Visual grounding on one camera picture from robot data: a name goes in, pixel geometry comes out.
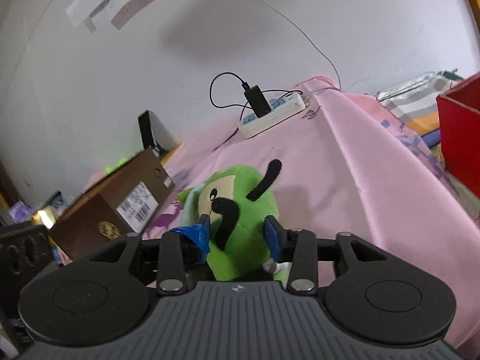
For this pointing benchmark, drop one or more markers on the black charger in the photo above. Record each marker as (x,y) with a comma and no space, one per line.
(258,101)

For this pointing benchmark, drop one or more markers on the red box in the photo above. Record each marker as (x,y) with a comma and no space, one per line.
(461,138)

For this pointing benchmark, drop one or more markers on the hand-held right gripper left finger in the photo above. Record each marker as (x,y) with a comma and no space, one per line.
(195,234)

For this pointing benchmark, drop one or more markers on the beige tape strip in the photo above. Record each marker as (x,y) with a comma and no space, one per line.
(142,3)

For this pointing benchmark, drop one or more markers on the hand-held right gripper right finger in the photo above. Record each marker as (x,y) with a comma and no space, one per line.
(273,238)

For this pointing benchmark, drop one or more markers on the green plush toy with face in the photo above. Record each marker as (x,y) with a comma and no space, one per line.
(247,210)

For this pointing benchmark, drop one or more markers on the yellow tissue pack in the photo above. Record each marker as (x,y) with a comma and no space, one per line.
(47,217)

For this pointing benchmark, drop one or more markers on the neon green plush toy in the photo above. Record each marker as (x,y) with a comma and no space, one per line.
(116,164)

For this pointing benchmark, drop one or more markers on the brown cardboard box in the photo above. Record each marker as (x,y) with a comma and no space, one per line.
(93,213)

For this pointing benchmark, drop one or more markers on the black glossy box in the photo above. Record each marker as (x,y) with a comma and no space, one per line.
(146,129)

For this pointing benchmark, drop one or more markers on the white power strip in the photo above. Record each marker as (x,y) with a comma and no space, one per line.
(273,116)

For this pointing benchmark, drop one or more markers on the striped cloth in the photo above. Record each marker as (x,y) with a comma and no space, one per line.
(412,105)

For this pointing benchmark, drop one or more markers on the pink bedsheet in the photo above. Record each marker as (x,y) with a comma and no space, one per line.
(356,180)

